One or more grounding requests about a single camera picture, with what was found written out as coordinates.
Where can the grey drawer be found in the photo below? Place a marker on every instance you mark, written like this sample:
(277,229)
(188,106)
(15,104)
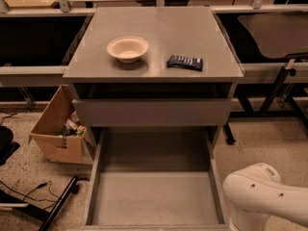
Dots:
(148,113)
(154,180)

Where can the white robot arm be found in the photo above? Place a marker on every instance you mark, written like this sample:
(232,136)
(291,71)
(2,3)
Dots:
(256,193)

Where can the grey drawer cabinet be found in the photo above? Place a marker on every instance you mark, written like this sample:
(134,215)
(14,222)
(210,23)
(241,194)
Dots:
(93,74)

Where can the grey top drawer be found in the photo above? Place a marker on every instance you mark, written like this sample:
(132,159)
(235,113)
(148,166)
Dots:
(148,113)

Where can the dark blue snack packet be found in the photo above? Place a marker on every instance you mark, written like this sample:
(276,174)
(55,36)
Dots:
(185,62)

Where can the cardboard box with trash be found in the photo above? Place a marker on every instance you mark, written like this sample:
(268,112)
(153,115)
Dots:
(49,132)

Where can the grey chair seat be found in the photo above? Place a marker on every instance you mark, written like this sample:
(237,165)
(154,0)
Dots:
(278,34)

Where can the black chair base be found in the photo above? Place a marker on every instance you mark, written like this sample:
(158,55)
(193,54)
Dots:
(7,145)

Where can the black floor stand leg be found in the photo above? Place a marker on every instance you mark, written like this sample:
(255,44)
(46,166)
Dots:
(44,210)

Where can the black table leg frame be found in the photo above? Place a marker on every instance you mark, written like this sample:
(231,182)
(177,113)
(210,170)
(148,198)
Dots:
(278,98)

